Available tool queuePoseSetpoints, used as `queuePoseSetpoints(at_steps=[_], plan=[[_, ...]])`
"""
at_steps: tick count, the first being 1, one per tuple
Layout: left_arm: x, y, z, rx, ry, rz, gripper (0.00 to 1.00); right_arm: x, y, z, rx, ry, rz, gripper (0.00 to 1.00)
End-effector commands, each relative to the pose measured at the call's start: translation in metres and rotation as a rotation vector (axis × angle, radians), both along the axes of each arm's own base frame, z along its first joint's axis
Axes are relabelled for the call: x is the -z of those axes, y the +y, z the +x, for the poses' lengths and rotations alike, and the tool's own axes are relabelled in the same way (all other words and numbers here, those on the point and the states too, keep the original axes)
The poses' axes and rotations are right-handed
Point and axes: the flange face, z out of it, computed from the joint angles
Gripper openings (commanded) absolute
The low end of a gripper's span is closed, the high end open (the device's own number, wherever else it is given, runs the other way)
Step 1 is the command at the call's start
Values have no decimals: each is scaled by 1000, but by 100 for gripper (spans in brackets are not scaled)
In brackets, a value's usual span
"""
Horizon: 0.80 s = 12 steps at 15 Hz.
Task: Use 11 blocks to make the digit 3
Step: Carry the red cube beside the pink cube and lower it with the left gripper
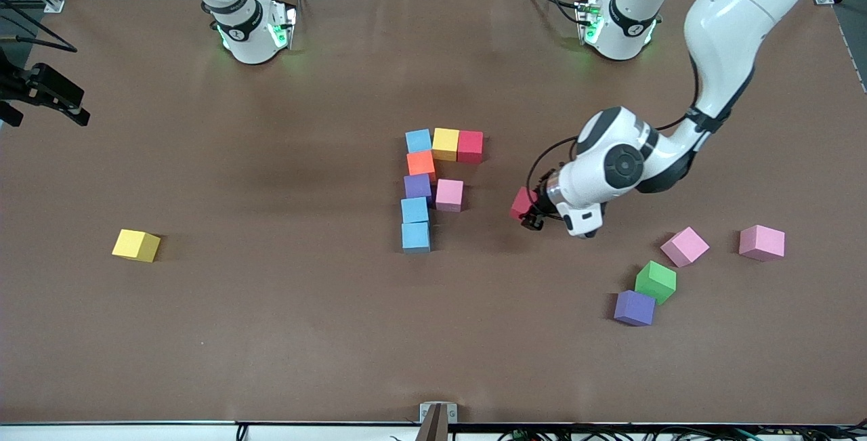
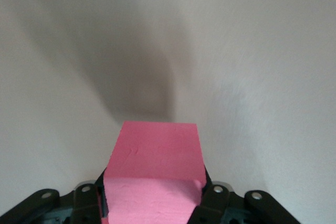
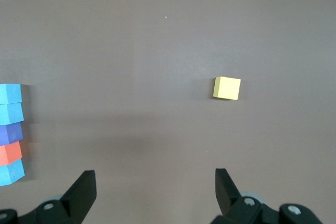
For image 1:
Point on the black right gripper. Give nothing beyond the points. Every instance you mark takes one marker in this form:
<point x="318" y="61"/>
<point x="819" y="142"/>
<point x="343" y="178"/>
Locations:
<point x="39" y="87"/>

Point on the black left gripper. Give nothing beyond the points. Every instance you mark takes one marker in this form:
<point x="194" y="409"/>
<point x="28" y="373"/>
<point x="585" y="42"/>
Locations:
<point x="543" y="205"/>

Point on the red foam cube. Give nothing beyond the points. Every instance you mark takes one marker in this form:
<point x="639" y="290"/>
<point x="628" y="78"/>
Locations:
<point x="470" y="146"/>
<point x="521" y="202"/>

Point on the pink foam cube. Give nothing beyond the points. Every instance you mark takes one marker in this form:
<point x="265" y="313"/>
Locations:
<point x="449" y="195"/>
<point x="762" y="241"/>
<point x="685" y="246"/>

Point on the yellow foam cube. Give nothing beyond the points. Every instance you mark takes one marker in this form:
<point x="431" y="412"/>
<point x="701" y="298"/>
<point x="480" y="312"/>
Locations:
<point x="445" y="144"/>
<point x="135" y="244"/>

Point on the light blue foam cube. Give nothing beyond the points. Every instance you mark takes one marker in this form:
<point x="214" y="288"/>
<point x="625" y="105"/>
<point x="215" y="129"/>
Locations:
<point x="414" y="210"/>
<point x="418" y="140"/>
<point x="415" y="236"/>

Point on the purple foam cube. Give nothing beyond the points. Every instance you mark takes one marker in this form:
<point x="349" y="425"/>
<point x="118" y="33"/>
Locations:
<point x="417" y="187"/>
<point x="635" y="308"/>

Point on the orange foam cube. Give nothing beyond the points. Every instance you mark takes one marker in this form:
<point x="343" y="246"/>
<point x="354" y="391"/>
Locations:
<point x="420" y="164"/>

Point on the green foam cube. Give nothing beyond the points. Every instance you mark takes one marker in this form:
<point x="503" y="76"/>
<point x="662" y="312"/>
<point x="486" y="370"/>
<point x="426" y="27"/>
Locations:
<point x="656" y="280"/>

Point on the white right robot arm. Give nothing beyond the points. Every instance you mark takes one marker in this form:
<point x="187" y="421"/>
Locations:
<point x="247" y="28"/>

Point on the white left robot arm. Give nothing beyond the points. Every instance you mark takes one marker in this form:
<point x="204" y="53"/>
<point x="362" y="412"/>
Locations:
<point x="623" y="166"/>

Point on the brown table mat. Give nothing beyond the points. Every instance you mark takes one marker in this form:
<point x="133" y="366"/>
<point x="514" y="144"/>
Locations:
<point x="406" y="346"/>

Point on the white table edge strip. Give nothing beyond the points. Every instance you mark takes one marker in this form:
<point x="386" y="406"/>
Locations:
<point x="135" y="433"/>

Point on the silver metal bracket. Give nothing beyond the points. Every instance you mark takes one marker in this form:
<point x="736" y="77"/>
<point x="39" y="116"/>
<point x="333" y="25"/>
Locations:
<point x="427" y="414"/>

